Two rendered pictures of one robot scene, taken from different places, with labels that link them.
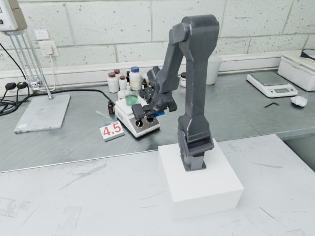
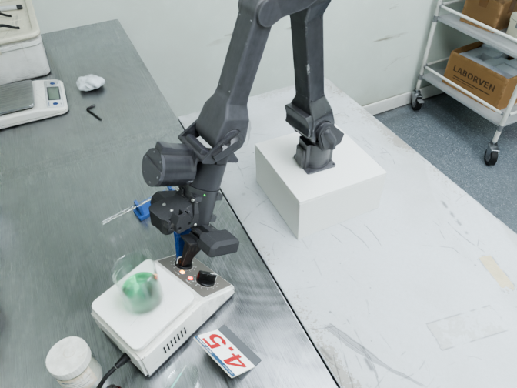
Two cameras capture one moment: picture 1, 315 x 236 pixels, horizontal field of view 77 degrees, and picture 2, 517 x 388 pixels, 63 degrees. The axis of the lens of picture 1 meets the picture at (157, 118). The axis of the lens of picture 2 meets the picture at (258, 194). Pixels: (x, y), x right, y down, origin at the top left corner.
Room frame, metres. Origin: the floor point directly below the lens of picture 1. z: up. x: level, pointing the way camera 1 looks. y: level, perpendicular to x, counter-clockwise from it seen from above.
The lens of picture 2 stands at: (0.66, 0.51, 1.56)
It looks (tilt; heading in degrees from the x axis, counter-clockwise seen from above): 44 degrees down; 258
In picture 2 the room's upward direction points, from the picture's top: 3 degrees counter-clockwise
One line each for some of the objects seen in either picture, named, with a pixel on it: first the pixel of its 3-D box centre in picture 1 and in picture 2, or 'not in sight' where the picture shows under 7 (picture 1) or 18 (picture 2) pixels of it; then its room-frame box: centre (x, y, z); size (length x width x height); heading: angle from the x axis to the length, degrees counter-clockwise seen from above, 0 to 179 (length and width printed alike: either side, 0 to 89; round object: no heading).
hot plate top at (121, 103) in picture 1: (132, 104); (143, 301); (0.76, 0.12, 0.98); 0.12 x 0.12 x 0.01; 35
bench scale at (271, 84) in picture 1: (270, 83); (18, 102); (1.09, -0.69, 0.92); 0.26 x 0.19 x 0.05; 9
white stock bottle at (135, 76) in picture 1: (135, 78); not in sight; (1.08, 0.13, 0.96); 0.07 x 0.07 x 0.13
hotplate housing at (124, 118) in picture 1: (135, 114); (161, 305); (0.74, 0.10, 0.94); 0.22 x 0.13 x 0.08; 35
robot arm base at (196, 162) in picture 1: (193, 154); (314, 149); (0.40, -0.11, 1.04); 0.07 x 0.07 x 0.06; 9
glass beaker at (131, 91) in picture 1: (131, 96); (141, 283); (0.76, 0.11, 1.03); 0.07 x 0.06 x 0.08; 58
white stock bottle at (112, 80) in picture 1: (113, 82); not in sight; (1.04, 0.26, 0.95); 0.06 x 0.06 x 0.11
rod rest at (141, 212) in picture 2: not in sight; (155, 200); (0.73, -0.18, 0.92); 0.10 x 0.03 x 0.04; 24
